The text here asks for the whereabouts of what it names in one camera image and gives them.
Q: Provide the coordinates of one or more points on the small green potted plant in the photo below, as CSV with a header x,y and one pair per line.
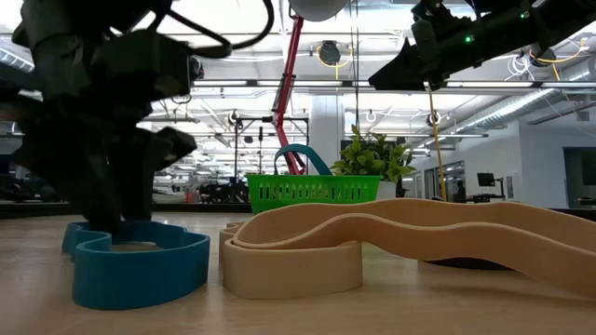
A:
x,y
372,158

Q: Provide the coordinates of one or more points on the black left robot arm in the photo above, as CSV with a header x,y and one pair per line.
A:
x,y
56,46

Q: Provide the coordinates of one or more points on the black computer monitor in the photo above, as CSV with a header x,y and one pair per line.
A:
x,y
485,179

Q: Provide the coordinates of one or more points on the red desk lamp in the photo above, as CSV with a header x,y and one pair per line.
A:
x,y
286,93

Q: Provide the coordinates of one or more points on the green plastic mesh bin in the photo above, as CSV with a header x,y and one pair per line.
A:
x,y
312,191

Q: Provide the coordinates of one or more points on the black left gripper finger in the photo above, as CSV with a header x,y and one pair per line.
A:
x,y
137,186
98,195

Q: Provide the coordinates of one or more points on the large blue-grey rubber band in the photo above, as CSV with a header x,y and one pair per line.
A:
x,y
302,147

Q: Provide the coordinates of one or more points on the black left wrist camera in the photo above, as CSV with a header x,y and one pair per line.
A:
x,y
139,70

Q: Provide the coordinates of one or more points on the beige wavy track piece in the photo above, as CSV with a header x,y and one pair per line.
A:
x,y
288,274

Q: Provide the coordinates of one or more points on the blue curved track piece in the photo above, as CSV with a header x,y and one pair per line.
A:
x,y
139,279

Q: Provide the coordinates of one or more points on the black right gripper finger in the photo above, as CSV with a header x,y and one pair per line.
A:
x,y
405,74

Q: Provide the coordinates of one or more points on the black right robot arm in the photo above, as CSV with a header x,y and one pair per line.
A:
x,y
512,28

